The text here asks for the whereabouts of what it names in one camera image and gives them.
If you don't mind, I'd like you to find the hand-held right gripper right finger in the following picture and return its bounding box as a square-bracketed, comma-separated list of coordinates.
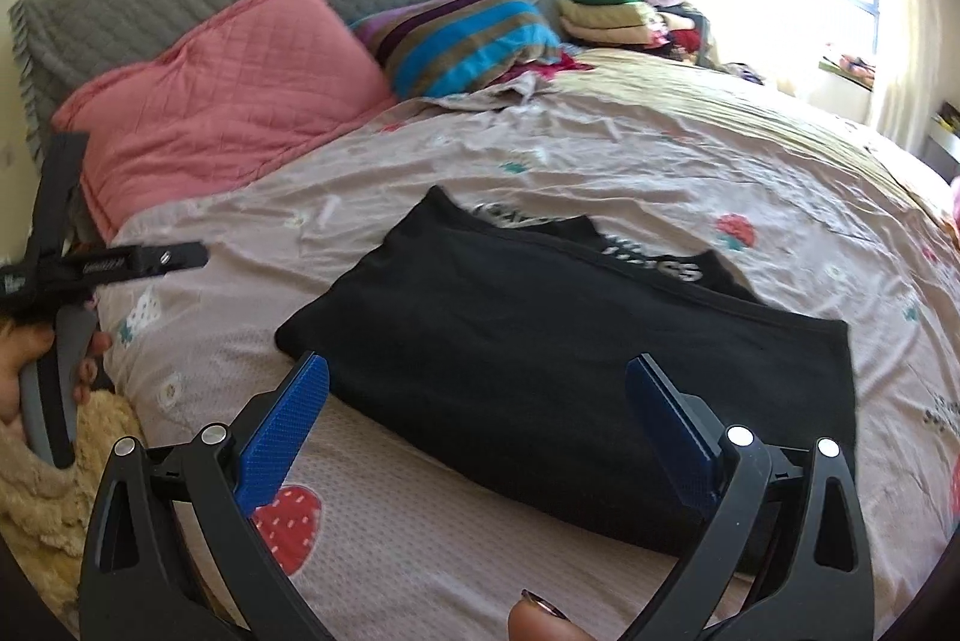
[626, 352, 875, 641]

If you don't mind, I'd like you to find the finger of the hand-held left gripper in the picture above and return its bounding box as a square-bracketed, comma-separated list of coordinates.
[127, 240, 209, 282]

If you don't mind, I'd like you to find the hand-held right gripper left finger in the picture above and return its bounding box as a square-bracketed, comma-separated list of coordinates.
[79, 352, 331, 641]

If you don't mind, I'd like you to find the black printed t-shirt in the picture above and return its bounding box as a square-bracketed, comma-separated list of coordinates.
[275, 185, 858, 556]

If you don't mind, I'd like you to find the stack of folded clothes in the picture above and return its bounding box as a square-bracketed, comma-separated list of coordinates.
[559, 0, 721, 65]

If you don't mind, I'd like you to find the person's left hand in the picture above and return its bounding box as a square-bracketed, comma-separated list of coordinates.
[0, 318, 115, 425]

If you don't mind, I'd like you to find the person's right hand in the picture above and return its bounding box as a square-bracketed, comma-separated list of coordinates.
[508, 587, 593, 641]

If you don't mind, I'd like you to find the pink quilted pillow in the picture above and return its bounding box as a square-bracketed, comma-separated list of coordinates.
[52, 0, 398, 241]

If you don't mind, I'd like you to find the cream fuzzy blanket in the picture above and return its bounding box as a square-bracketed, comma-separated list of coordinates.
[0, 386, 151, 634]

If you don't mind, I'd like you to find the pink printed bedsheet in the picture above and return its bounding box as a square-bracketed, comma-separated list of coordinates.
[75, 49, 960, 641]

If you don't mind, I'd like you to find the striped blue purple pillow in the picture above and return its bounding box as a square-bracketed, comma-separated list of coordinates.
[351, 0, 563, 101]

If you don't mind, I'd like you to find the red patterned cloth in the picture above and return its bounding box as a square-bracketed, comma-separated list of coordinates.
[517, 51, 595, 82]

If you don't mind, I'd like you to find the white desk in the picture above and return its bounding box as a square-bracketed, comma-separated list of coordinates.
[926, 101, 960, 177]

